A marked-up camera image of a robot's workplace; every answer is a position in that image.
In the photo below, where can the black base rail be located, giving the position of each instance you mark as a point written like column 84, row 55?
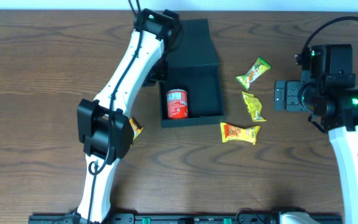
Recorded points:
column 243, row 216

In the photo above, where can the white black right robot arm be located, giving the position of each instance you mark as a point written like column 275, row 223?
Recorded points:
column 333, row 110

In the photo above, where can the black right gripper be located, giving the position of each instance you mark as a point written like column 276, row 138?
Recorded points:
column 286, row 95

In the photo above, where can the plain yellow snack packet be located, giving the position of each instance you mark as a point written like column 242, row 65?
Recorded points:
column 254, row 106

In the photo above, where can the red cylindrical can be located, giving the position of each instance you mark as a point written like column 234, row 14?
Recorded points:
column 177, row 104

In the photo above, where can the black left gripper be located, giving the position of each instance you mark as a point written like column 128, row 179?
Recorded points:
column 153, row 78

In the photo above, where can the green yellow snack packet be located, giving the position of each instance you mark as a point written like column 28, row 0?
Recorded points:
column 259, row 67

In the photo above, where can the black open gift box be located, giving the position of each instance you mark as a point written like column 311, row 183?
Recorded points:
column 193, row 66

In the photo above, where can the small yellow snack packet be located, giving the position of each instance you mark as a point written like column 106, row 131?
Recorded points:
column 136, row 127

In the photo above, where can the yellow orange biscuit packet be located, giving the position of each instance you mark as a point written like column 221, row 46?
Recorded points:
column 233, row 133

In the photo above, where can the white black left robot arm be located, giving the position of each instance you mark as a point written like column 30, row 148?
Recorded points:
column 104, row 126

